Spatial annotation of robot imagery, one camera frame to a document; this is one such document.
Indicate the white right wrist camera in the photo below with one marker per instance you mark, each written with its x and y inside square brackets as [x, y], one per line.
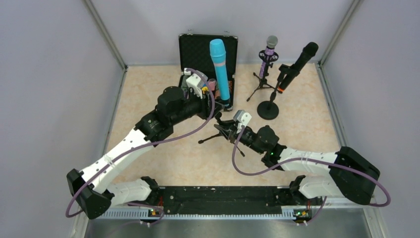
[242, 119]

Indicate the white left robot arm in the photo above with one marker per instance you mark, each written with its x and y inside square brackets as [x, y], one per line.
[92, 187]

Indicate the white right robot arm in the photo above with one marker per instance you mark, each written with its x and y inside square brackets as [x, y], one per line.
[344, 173]

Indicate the small black tripod stand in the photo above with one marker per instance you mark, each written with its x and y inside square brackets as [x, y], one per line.
[213, 136]

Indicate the teal microphone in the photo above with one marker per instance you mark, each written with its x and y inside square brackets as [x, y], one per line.
[218, 57]

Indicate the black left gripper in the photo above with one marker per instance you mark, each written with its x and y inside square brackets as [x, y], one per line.
[208, 105]

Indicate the black microphone orange end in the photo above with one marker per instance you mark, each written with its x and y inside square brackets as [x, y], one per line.
[297, 65]

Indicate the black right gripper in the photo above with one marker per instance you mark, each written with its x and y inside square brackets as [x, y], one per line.
[232, 130]

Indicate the round base clamp stand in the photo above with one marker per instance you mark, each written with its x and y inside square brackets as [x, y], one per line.
[269, 110]

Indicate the black poker chip case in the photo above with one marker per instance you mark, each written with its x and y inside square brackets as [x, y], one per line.
[194, 52]

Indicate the purple glitter microphone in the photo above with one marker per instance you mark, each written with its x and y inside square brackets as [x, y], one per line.
[266, 56]

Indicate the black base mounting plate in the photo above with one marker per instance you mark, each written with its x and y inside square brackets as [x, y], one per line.
[226, 200]

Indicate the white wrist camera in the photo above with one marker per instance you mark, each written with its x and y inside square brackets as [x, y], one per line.
[242, 119]
[196, 81]

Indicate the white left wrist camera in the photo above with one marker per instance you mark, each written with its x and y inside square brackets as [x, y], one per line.
[196, 81]

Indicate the shock mount tripod stand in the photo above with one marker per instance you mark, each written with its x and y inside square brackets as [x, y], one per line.
[263, 84]

